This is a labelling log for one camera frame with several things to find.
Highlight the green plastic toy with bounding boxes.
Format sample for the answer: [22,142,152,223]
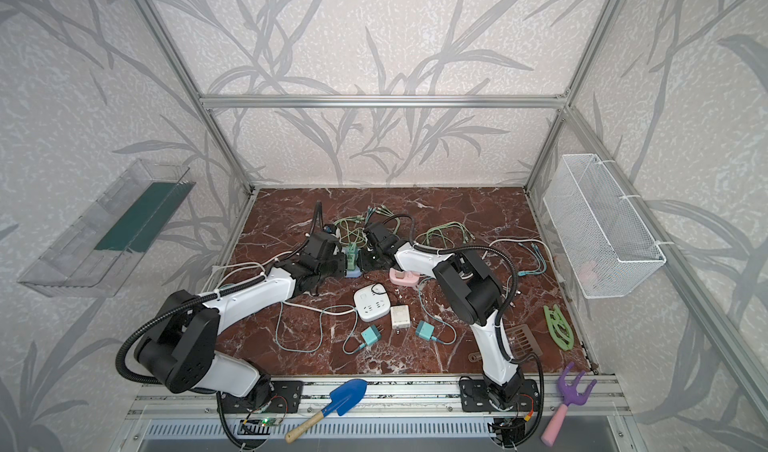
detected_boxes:
[543,304,575,351]

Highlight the white power socket cube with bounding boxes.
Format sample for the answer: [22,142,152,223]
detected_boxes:
[353,283,391,323]

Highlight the teal charger plug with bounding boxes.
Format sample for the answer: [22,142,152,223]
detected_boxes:
[361,325,381,347]
[416,321,436,341]

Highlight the brown toy rake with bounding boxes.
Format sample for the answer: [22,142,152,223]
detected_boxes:
[469,322,543,364]

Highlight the white wire basket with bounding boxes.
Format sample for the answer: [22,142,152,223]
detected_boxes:
[543,154,666,299]

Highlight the white power cord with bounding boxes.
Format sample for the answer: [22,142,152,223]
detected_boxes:
[488,237,556,273]
[203,259,283,297]

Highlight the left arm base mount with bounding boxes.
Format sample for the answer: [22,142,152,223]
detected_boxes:
[222,380,304,414]

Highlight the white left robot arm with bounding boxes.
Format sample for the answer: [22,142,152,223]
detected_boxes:
[115,225,346,398]

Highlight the blue power socket cube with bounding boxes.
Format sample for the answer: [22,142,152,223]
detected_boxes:
[345,264,363,278]

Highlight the left white power cord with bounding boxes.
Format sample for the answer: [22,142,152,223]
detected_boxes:
[203,259,283,297]

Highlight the purple toy rake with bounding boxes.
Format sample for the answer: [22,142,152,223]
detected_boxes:
[541,362,597,447]

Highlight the light green multi-head cable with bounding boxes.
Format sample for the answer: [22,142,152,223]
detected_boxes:
[416,220,476,252]

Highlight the pink power socket cube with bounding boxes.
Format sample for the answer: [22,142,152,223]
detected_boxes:
[388,268,421,288]

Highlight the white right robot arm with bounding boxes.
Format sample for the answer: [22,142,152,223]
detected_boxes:
[358,222,524,410]

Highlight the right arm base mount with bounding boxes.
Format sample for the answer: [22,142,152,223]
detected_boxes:
[458,376,541,414]

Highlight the teal cable on right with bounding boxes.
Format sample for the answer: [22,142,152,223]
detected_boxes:
[515,241,548,279]

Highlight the teal charging cable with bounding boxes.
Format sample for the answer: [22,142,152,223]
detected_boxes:
[365,204,400,225]

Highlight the white charger plug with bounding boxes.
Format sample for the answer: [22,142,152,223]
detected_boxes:
[390,305,411,333]

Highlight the clear plastic wall bin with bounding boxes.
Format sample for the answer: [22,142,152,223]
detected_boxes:
[18,159,196,298]

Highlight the blue toy shovel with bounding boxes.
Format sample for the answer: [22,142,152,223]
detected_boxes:
[285,379,368,444]

